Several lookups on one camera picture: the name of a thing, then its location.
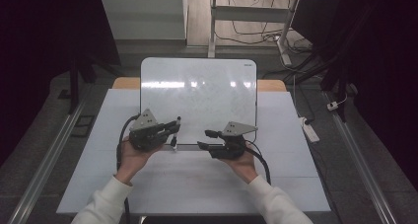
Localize white whiteboard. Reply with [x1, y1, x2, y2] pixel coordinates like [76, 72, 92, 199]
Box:
[140, 56, 258, 152]

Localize aluminium floor rail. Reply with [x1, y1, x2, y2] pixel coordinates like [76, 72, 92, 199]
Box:
[322, 91, 399, 224]
[5, 85, 97, 224]

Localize black marker pen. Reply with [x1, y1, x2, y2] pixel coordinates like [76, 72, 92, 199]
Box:
[171, 115, 182, 152]

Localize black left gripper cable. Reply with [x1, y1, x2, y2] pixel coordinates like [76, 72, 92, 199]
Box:
[115, 112, 142, 224]

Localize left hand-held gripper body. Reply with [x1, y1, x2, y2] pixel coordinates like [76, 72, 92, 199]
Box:
[128, 108, 166, 152]

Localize person's left hand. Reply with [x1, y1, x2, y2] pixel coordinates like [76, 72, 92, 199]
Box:
[113, 137, 166, 187]

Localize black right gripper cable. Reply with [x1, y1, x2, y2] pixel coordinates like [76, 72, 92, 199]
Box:
[244, 139, 272, 187]

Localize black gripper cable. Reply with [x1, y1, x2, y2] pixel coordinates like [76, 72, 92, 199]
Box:
[115, 112, 142, 224]
[244, 139, 272, 187]

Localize dark curtain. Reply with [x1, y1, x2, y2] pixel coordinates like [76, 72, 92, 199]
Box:
[291, 0, 418, 192]
[0, 0, 121, 168]

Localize black floor cables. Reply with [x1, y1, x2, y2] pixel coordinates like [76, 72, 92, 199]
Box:
[215, 0, 314, 55]

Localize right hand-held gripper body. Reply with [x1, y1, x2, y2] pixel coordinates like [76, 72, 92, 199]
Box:
[210, 120, 259, 160]

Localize person's right hand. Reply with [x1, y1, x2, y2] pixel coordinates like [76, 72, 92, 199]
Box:
[226, 141, 260, 185]

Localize black metal stand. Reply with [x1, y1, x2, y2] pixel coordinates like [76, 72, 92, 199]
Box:
[57, 47, 123, 115]

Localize white metal desk frame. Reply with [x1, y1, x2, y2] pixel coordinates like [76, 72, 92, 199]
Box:
[207, 0, 301, 67]

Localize white power strip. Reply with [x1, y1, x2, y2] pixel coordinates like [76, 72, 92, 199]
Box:
[298, 115, 320, 144]

